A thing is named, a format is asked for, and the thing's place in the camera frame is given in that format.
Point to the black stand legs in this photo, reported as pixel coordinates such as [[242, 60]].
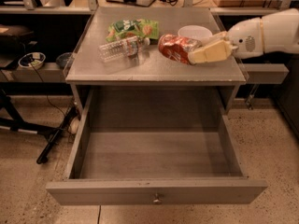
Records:
[[17, 124]]

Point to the grey cabinet with top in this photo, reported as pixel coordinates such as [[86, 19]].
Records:
[[151, 67]]

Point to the metal drawer knob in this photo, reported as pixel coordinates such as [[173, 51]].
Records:
[[157, 199]]

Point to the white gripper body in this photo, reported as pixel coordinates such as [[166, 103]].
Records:
[[245, 38]]

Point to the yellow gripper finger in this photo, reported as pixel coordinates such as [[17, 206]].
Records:
[[221, 36], [210, 53]]

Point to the clear plastic water bottle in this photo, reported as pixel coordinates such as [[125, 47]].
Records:
[[126, 47]]

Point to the open grey top drawer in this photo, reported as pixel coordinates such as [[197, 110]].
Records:
[[134, 142]]

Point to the green chip bag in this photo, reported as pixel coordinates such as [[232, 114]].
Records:
[[126, 28]]

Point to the white bowl with cables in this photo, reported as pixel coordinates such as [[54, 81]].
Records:
[[32, 60]]

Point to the red coke can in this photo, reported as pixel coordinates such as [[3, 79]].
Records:
[[176, 47]]

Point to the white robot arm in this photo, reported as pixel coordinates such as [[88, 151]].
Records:
[[280, 32]]

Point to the dark round dish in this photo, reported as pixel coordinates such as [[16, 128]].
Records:
[[64, 59]]

